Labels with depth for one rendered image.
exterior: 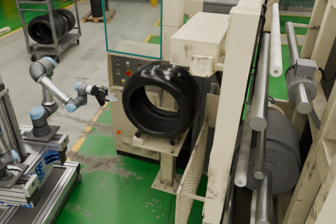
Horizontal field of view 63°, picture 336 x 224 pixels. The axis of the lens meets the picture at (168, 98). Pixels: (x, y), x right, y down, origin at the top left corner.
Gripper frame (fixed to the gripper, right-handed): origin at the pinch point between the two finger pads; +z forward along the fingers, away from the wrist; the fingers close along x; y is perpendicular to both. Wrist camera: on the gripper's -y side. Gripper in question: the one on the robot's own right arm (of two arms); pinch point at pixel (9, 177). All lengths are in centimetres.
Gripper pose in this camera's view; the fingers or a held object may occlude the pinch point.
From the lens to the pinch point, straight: 176.7
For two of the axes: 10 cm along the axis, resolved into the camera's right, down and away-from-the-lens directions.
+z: 8.3, 3.0, -4.7
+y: -1.0, 9.1, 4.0
